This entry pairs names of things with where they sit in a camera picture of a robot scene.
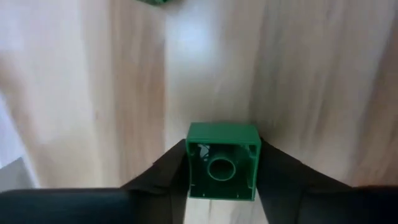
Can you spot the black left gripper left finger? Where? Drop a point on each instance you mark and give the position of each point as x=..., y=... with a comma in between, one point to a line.
x=161, y=186

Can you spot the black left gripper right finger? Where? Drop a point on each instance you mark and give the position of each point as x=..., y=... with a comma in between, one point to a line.
x=286, y=186

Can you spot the white paper label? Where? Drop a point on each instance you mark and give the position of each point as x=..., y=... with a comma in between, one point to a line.
x=15, y=175

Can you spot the green toy brick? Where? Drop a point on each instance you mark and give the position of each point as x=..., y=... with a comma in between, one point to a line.
x=154, y=1
x=224, y=133

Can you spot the clear plastic bin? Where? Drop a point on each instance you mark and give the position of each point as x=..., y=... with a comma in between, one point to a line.
x=6, y=137

